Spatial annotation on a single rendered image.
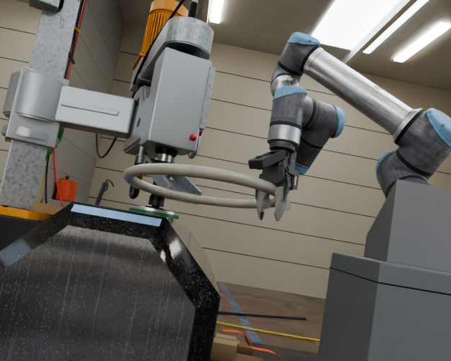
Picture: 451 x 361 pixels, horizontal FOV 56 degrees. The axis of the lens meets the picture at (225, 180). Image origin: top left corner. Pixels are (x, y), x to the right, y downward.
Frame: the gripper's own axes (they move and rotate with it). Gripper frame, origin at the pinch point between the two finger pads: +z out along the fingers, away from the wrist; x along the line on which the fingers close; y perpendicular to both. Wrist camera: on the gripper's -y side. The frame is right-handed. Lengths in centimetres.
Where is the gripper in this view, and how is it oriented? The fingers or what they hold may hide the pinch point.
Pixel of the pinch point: (268, 215)
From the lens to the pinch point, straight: 113.8
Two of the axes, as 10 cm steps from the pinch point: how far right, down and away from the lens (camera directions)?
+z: -1.6, 9.7, -1.8
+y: 6.1, 2.4, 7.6
